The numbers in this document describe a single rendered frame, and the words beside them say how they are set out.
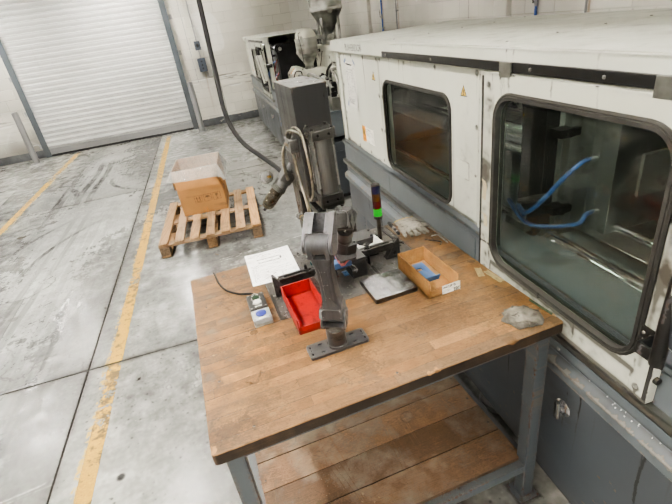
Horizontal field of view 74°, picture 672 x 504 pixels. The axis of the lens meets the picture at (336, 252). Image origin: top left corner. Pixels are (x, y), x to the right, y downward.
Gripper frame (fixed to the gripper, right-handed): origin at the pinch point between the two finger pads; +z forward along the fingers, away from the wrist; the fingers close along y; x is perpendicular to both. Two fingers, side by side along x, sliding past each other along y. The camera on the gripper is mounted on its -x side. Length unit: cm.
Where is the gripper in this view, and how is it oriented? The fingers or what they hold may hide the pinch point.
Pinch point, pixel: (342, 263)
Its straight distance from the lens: 168.4
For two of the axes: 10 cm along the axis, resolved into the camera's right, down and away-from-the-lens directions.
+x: -9.3, 2.6, -2.4
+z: -0.3, 6.2, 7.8
